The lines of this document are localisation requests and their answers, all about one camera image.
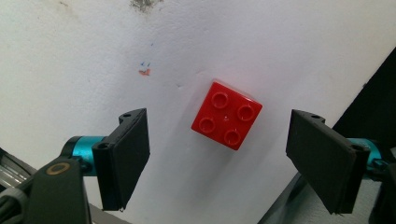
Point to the red toy building brick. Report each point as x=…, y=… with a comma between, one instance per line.
x=226, y=115

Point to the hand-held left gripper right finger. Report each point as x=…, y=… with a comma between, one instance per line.
x=323, y=161

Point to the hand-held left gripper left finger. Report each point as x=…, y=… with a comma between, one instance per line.
x=124, y=161

